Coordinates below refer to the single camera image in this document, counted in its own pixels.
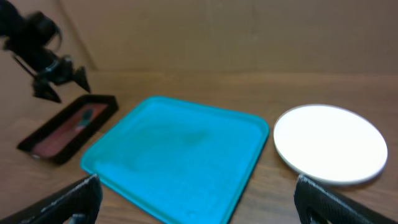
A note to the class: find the white plate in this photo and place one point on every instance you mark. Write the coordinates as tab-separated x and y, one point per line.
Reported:
330	144

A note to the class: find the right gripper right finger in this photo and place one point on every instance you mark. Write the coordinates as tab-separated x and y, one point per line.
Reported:
317	203

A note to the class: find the black red-lined tray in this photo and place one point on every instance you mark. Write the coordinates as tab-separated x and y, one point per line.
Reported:
59	139

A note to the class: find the red sponge with dark scourer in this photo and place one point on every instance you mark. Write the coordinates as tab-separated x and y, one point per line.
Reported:
86	118

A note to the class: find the teal plastic tray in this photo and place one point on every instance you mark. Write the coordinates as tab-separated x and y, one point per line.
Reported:
179	161

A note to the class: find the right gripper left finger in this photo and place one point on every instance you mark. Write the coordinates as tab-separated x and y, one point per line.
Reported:
77	203

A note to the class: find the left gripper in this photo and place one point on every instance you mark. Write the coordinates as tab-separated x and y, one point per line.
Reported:
59	71

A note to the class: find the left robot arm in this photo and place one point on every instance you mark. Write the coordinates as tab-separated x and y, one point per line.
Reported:
26	37

